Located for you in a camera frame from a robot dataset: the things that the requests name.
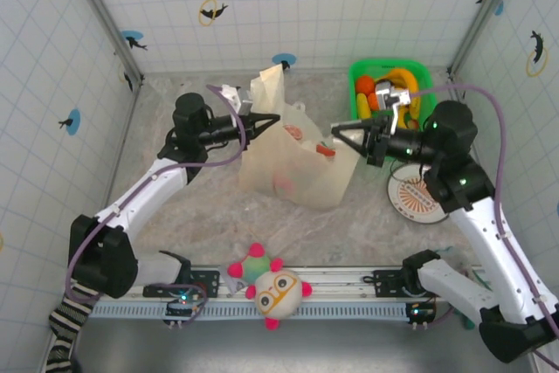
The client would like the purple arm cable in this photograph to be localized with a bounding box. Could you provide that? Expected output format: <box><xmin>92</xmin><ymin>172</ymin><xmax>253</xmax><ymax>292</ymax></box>
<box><xmin>64</xmin><ymin>83</ymin><xmax>245</xmax><ymax>326</ymax></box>
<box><xmin>408</xmin><ymin>82</ymin><xmax>559</xmax><ymax>370</ymax></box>

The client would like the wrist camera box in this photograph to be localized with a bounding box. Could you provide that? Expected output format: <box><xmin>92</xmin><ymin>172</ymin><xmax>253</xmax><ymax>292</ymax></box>
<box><xmin>220</xmin><ymin>84</ymin><xmax>255</xmax><ymax>117</ymax></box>
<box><xmin>374</xmin><ymin>80</ymin><xmax>412</xmax><ymax>134</ymax></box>

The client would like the shark blue oval sticker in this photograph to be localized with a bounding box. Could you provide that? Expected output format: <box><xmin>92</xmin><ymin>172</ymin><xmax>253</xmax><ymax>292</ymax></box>
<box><xmin>121</xmin><ymin>30</ymin><xmax>148</xmax><ymax>52</ymax></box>

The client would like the slotted pale cable duct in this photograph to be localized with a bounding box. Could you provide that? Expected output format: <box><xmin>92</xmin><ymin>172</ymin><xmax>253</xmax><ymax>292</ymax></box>
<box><xmin>89</xmin><ymin>300</ymin><xmax>442</xmax><ymax>321</ymax></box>

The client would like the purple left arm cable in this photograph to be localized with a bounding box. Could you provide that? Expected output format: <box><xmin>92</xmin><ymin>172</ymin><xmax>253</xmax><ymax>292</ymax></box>
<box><xmin>64</xmin><ymin>83</ymin><xmax>245</xmax><ymax>326</ymax></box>

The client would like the yellow fake corn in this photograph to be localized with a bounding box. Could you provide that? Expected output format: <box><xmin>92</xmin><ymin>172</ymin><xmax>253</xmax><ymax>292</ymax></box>
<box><xmin>355</xmin><ymin>93</ymin><xmax>372</xmax><ymax>121</ymax></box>

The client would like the beige printed plastic bag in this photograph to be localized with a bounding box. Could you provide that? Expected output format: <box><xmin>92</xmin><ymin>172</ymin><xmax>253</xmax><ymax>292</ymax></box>
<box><xmin>238</xmin><ymin>63</ymin><xmax>360</xmax><ymax>211</ymax></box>

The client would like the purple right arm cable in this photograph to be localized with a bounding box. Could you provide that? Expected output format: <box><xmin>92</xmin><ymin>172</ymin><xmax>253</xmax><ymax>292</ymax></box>
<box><xmin>408</xmin><ymin>82</ymin><xmax>559</xmax><ymax>370</ymax></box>

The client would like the green plastic basket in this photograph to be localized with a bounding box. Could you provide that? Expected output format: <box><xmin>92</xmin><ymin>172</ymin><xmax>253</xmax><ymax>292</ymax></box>
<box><xmin>348</xmin><ymin>58</ymin><xmax>438</xmax><ymax>128</ymax></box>

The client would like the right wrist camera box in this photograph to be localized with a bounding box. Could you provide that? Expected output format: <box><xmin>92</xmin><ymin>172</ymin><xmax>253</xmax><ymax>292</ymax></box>
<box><xmin>374</xmin><ymin>80</ymin><xmax>412</xmax><ymax>134</ymax></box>

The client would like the yellow fake banana bunch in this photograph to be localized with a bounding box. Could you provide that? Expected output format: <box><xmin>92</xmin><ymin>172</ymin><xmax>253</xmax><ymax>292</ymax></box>
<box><xmin>383</xmin><ymin>67</ymin><xmax>421</xmax><ymax>119</ymax></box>

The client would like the black fish ring sticker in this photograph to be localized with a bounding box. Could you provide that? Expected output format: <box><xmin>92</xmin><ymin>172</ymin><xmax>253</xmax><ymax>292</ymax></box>
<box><xmin>116</xmin><ymin>62</ymin><xmax>135</xmax><ymax>93</ymax></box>

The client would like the small dolphin ring sticker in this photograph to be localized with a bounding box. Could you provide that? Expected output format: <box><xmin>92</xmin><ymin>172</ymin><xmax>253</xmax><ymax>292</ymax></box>
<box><xmin>198</xmin><ymin>0</ymin><xmax>229</xmax><ymax>27</ymax></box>

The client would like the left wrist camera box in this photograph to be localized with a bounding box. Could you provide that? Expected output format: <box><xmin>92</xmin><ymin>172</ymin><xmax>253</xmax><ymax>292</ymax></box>
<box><xmin>220</xmin><ymin>84</ymin><xmax>255</xmax><ymax>117</ymax></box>

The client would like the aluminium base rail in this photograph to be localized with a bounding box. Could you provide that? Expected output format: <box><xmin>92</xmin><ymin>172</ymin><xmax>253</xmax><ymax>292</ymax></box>
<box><xmin>67</xmin><ymin>264</ymin><xmax>490</xmax><ymax>302</ymax></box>

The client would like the medium dolphin ring sticker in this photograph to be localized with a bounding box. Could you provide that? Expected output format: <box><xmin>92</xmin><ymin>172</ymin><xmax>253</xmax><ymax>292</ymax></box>
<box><xmin>526</xmin><ymin>30</ymin><xmax>549</xmax><ymax>78</ymax></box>

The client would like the small circuit board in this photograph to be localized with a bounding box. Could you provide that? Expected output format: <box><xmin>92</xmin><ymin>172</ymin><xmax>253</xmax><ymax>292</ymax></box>
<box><xmin>163</xmin><ymin>295</ymin><xmax>207</xmax><ymax>328</ymax></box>
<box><xmin>404</xmin><ymin>300</ymin><xmax>438</xmax><ymax>329</ymax></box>

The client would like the bird blue oval sticker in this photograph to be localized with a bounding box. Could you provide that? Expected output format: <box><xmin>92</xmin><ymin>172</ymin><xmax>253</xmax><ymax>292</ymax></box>
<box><xmin>58</xmin><ymin>108</ymin><xmax>82</xmax><ymax>136</ymax></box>

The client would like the green white work glove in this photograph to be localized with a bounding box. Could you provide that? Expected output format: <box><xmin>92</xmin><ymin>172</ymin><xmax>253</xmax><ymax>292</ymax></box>
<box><xmin>438</xmin><ymin>245</ymin><xmax>487</xmax><ymax>331</ymax></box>

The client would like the round white orange coaster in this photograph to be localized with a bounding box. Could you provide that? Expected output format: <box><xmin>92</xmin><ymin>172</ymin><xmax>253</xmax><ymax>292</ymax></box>
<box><xmin>386</xmin><ymin>167</ymin><xmax>451</xmax><ymax>225</ymax></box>

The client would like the grey metal frame post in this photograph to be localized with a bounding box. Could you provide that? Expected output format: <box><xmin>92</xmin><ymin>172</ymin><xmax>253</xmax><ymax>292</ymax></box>
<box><xmin>447</xmin><ymin>0</ymin><xmax>523</xmax><ymax>77</ymax></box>
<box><xmin>60</xmin><ymin>0</ymin><xmax>145</xmax><ymax>86</ymax></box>

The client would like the seal blue oval sticker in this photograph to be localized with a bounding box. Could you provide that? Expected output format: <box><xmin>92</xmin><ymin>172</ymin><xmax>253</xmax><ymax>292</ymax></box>
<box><xmin>271</xmin><ymin>52</ymin><xmax>297</xmax><ymax>72</ymax></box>

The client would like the round plush toy with glasses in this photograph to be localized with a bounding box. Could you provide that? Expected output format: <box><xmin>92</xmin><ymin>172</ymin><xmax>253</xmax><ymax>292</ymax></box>
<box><xmin>226</xmin><ymin>242</ymin><xmax>314</xmax><ymax>331</ymax></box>

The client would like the black white striped sock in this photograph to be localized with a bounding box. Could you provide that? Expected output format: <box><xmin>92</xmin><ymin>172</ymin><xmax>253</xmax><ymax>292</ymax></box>
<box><xmin>45</xmin><ymin>283</ymin><xmax>95</xmax><ymax>373</ymax></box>

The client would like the large fake orange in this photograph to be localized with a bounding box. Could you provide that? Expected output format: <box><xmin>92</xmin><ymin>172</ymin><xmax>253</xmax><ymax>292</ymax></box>
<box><xmin>355</xmin><ymin>74</ymin><xmax>376</xmax><ymax>94</ymax></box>

